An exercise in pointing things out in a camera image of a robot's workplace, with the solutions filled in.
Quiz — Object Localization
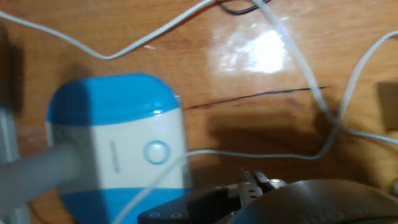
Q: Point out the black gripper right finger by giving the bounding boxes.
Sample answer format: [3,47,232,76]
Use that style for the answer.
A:
[238,169,287,205]

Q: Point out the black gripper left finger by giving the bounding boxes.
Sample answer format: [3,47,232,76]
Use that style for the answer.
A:
[137,183,243,224]

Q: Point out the long black power cable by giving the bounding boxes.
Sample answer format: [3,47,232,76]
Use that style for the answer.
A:
[215,0,272,16]

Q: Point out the light wooden block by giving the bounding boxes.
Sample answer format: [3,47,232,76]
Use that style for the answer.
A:
[377,80,398,132]

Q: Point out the blue white desk lamp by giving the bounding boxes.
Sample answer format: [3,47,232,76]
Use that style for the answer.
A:
[0,73,192,224]

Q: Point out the white lamp cord with plug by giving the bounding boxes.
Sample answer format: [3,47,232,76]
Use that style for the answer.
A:
[0,0,398,224]

